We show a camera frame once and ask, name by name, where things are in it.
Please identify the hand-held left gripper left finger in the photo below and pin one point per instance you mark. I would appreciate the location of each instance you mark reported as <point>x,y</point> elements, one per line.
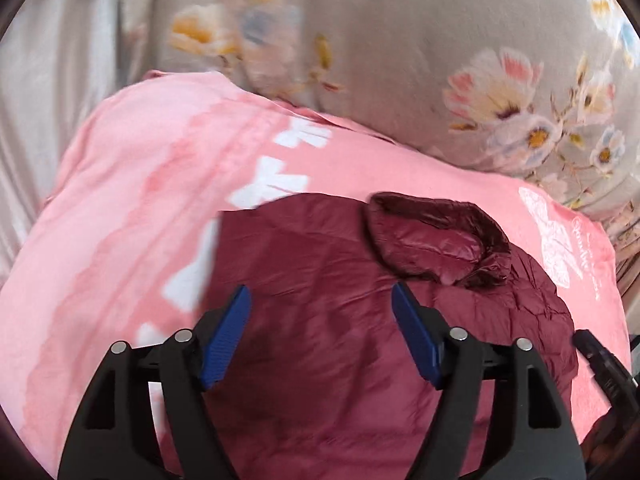
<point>226,336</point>

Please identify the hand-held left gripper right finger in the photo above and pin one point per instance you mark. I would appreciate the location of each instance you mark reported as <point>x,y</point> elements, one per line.
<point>416,332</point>

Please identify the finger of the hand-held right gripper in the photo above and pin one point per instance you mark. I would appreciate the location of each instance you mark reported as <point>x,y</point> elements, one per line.
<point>600,360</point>

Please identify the maroon puffer jacket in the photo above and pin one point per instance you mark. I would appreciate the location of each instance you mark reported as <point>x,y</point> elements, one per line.
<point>325,310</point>

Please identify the pink blanket with white bows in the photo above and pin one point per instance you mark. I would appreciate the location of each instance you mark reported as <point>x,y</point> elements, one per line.
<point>125,200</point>

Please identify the grey floral bed sheet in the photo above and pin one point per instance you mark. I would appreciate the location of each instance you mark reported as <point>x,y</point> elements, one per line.
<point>400,45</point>

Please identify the grey satin curtain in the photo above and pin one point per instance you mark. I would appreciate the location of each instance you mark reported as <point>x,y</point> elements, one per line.
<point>55,85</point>

